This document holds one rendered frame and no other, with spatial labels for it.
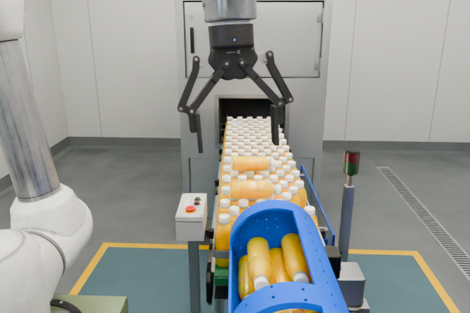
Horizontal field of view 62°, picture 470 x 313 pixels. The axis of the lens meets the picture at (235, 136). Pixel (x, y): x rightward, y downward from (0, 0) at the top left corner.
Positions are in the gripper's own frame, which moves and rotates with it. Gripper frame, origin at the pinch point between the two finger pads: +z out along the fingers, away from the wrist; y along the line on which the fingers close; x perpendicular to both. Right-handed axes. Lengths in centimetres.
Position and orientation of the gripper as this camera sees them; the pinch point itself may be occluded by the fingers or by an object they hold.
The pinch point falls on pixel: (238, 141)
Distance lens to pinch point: 69.8
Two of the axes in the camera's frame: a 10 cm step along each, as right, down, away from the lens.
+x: 1.3, 2.3, -9.6
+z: 0.6, 9.7, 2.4
